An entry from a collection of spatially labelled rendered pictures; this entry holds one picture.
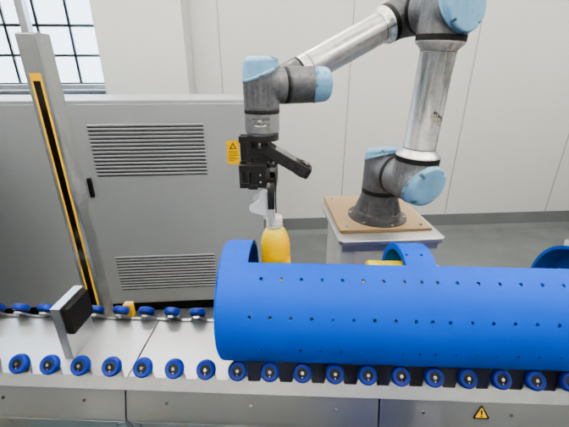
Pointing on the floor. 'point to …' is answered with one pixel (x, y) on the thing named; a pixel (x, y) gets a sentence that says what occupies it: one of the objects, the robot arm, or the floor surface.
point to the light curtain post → (64, 162)
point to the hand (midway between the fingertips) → (273, 218)
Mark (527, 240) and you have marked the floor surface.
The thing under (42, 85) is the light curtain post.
